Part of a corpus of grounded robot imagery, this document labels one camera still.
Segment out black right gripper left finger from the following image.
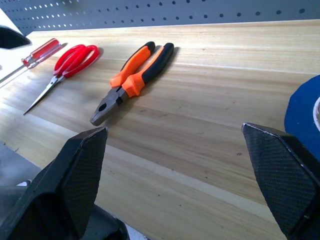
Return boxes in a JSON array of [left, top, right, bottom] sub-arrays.
[[0, 126, 109, 240]]

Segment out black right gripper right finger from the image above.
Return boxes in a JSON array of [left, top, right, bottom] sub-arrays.
[[241, 122, 320, 240]]

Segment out red handled scissors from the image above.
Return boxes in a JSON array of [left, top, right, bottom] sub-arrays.
[[23, 44, 100, 116]]

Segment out orange and black pliers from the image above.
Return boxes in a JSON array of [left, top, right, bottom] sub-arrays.
[[89, 41, 175, 127]]

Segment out blue tape roll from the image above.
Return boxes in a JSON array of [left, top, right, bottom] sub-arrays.
[[284, 74, 320, 153]]

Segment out grey pegboard panel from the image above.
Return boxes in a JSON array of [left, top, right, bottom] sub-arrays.
[[0, 0, 320, 36]]

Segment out black rounded object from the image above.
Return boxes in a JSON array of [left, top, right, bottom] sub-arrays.
[[0, 26, 32, 50]]

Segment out red handled screwdriver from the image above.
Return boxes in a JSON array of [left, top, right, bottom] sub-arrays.
[[0, 37, 63, 85]]

